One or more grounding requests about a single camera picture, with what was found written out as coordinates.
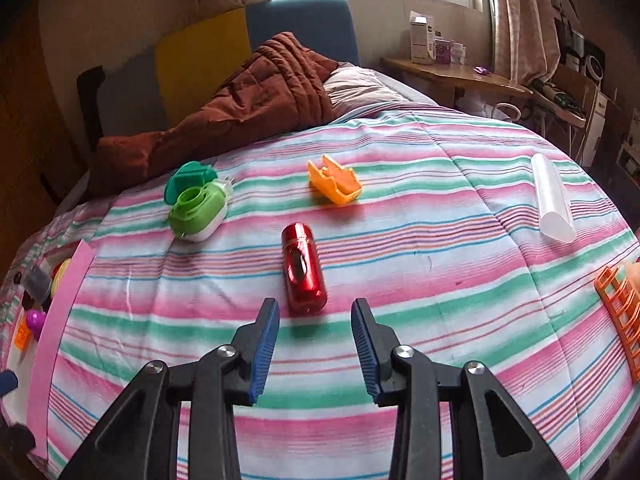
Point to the white pillow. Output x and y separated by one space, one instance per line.
360 90

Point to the black grey cylinder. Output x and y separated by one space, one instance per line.
37 282

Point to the beige patterned curtain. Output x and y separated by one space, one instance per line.
520 20

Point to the purple plastic funnel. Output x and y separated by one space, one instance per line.
36 322

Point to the orange plastic clip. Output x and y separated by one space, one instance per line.
337 185

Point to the translucent white tube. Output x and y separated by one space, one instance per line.
552 200

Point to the white carton box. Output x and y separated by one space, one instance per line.
420 40

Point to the green plastic spool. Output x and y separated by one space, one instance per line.
190 175

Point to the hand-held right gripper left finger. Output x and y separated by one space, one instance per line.
265 350

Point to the orange plastic rack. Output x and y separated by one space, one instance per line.
620 320

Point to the brown quilt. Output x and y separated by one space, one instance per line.
240 100

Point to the grey yellow blue headboard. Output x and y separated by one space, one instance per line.
200 55

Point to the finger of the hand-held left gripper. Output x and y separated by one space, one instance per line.
15 438
7 382

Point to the purple box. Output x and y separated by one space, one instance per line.
442 50

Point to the pink rimmed white tray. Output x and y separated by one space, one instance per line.
55 360

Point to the green white plug-in device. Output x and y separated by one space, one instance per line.
200 210

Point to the wooden shelf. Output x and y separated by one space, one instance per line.
450 72

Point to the purple small item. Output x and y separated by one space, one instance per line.
480 70

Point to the wooden wardrobe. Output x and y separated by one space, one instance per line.
30 135

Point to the orange linked cubes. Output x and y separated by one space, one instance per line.
22 337

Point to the yellow oval patterned block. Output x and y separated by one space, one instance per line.
62 269

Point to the red metallic cylinder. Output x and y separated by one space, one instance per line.
302 270

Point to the dark folded umbrella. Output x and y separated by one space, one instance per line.
557 94

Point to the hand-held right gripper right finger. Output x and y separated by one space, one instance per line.
365 350

